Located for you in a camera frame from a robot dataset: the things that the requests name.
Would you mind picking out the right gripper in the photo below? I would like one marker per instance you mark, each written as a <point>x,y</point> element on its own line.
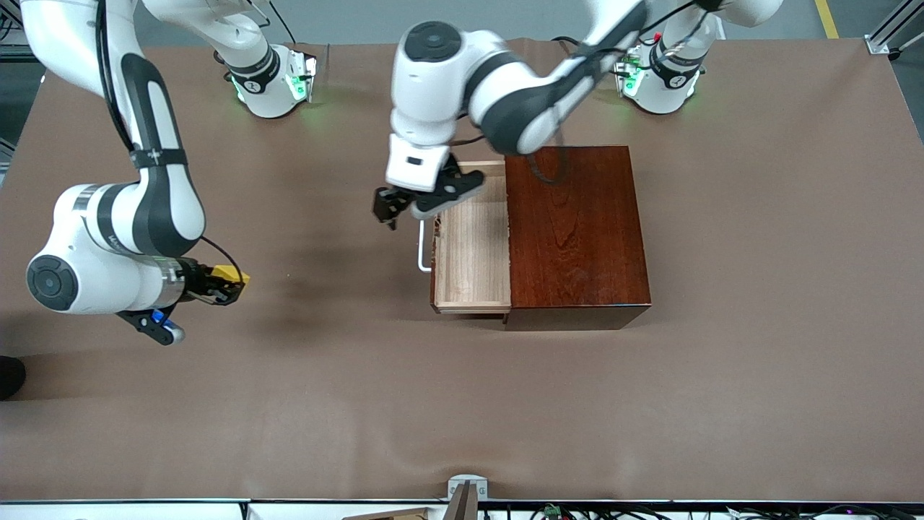
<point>196,277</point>

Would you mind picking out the yellow block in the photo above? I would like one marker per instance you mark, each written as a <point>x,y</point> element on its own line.
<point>231,273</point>

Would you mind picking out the aluminium frame profile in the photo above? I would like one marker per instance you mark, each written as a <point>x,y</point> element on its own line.
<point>888,32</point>
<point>14,36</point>

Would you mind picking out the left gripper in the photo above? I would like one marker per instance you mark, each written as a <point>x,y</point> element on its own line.
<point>388,201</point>

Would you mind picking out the brown table mat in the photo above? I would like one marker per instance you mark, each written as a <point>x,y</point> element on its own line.
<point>289,397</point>

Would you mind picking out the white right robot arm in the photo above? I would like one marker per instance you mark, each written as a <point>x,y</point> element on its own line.
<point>144,217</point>

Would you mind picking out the yellow floor tape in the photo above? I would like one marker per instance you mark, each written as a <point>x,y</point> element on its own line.
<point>826,18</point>

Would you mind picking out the black rounded object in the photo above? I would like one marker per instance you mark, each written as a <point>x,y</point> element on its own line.
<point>9,379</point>

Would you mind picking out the dark wooden cabinet box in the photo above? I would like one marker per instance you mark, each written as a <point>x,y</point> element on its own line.
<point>577,231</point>

